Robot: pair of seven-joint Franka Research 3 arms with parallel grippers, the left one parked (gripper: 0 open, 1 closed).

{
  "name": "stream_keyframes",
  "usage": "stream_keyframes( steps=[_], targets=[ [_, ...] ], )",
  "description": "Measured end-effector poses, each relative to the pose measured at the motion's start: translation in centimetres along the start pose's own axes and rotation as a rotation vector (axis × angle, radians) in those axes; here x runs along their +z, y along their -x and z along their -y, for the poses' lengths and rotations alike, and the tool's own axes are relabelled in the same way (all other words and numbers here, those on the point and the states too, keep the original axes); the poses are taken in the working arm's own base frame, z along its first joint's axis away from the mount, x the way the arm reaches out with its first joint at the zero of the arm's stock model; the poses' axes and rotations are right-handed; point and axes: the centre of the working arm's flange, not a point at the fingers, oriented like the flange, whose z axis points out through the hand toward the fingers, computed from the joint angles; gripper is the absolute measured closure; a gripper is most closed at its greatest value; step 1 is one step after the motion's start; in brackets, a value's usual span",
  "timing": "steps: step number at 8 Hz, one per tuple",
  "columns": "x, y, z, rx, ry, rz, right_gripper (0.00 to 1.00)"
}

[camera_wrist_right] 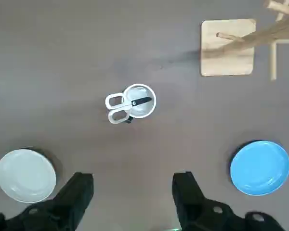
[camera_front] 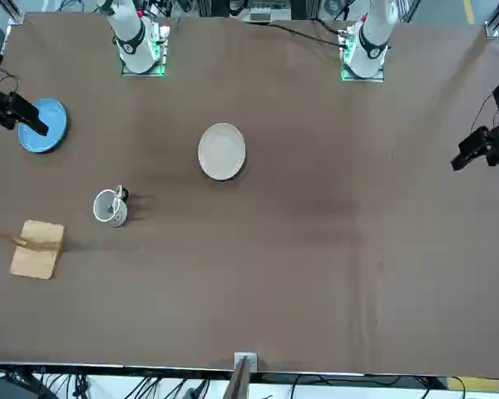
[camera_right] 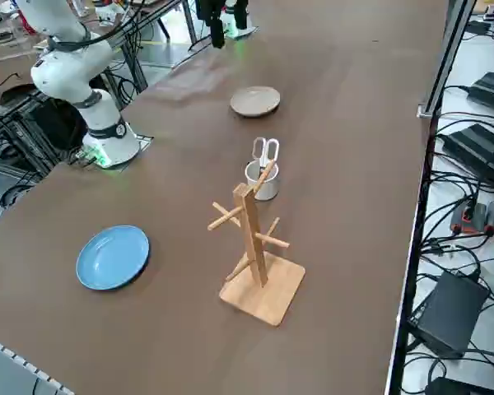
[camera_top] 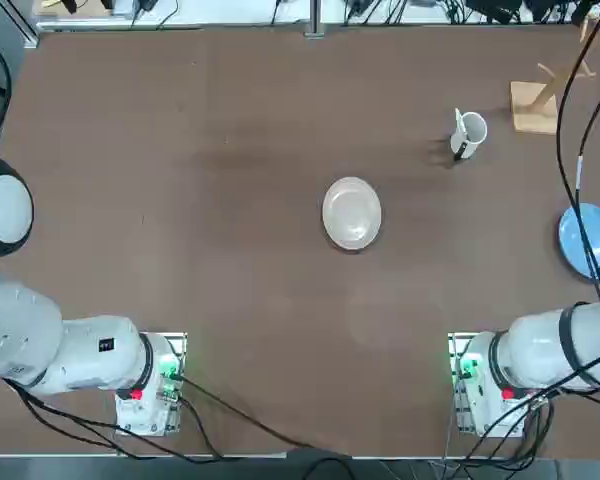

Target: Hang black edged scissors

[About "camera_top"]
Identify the white black edged scissors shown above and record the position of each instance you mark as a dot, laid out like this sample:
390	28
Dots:
461	125

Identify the wooden hanging rack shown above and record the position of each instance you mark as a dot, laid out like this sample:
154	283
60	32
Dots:
530	112

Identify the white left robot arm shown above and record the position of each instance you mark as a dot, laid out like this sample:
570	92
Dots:
80	355

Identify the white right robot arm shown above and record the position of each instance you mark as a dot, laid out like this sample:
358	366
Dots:
540	340

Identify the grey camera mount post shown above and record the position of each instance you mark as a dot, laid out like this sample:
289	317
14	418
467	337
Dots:
316	20

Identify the white round plate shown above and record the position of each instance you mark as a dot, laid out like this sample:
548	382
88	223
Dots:
352	214

